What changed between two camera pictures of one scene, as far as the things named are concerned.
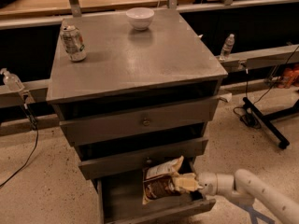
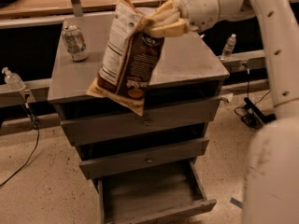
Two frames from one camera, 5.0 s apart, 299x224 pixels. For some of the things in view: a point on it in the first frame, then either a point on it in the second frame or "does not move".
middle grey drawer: x=104 y=159 does not move
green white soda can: x=74 y=43 does not move
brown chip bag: x=158 y=179 -> x=129 y=57
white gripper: x=207 y=183 -> x=202 y=7
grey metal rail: x=38 y=91 does not move
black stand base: x=254 y=119 does not move
